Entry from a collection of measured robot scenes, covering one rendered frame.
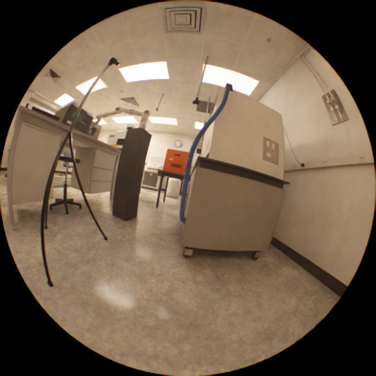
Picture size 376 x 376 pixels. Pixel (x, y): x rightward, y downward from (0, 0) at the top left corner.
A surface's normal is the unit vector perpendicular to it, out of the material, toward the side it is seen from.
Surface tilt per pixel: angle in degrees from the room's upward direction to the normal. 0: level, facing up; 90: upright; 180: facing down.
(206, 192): 90
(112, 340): 0
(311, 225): 90
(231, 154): 90
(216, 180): 90
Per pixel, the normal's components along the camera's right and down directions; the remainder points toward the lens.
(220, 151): 0.00, 0.04
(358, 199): -0.98, -0.19
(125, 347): 0.19, -0.98
